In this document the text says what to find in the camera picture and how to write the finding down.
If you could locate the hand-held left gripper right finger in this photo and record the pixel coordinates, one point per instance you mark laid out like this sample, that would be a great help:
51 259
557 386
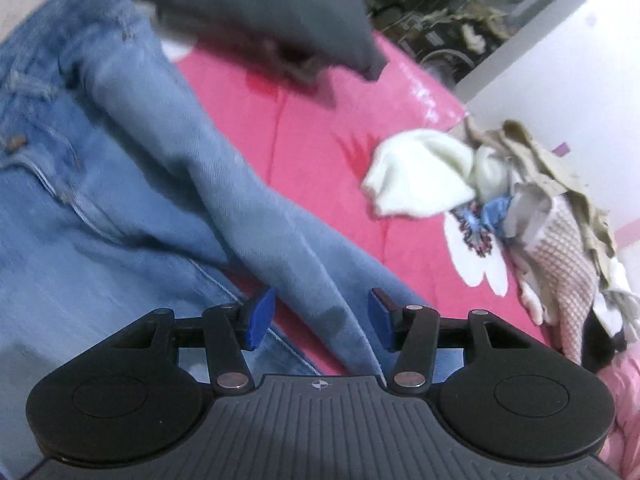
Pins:
380 320

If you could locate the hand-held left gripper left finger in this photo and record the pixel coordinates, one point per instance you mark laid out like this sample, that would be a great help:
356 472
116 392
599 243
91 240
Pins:
260 317

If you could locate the blue denim jeans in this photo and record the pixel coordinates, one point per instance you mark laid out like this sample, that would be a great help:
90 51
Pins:
125 185

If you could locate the cream white garment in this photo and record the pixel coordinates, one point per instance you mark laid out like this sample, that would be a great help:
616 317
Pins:
415 175

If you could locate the small light blue garment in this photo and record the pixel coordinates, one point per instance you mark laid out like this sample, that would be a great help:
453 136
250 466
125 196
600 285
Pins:
495 210

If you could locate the pink floral blanket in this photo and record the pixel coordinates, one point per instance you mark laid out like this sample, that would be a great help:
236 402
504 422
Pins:
310 160

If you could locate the pink checked knit garment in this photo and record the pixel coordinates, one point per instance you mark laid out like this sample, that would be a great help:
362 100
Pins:
565 260

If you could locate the beige garment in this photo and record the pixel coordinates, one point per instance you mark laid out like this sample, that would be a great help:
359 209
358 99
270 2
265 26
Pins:
540 160

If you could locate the bicycle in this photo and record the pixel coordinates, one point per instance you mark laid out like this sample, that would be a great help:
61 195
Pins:
446 51

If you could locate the grey folded garment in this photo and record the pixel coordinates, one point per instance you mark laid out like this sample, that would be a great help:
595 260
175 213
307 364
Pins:
260 0

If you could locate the purple wall sticker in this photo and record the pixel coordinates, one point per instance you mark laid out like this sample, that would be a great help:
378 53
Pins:
561 150

